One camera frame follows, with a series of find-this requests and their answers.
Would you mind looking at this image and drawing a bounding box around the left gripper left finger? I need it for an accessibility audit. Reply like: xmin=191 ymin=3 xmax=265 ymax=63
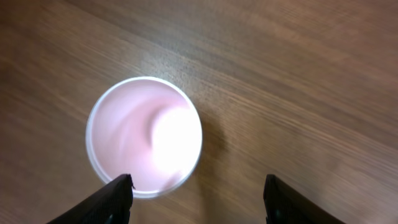
xmin=49 ymin=174 xmax=133 ymax=224

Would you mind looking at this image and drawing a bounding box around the pink cup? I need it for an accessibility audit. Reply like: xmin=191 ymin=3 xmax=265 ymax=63
xmin=85 ymin=77 xmax=203 ymax=198

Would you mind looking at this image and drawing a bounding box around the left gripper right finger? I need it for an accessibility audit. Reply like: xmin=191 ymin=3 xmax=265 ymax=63
xmin=263 ymin=174 xmax=344 ymax=224

